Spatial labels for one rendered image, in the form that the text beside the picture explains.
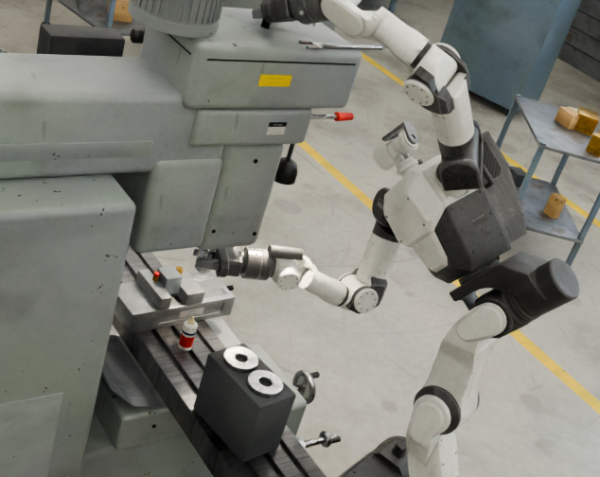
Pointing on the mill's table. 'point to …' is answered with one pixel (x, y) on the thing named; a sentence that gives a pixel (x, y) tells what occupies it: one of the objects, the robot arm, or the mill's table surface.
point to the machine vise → (125, 306)
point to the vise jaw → (190, 290)
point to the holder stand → (243, 401)
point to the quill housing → (241, 195)
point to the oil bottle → (187, 334)
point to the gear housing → (249, 126)
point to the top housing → (255, 64)
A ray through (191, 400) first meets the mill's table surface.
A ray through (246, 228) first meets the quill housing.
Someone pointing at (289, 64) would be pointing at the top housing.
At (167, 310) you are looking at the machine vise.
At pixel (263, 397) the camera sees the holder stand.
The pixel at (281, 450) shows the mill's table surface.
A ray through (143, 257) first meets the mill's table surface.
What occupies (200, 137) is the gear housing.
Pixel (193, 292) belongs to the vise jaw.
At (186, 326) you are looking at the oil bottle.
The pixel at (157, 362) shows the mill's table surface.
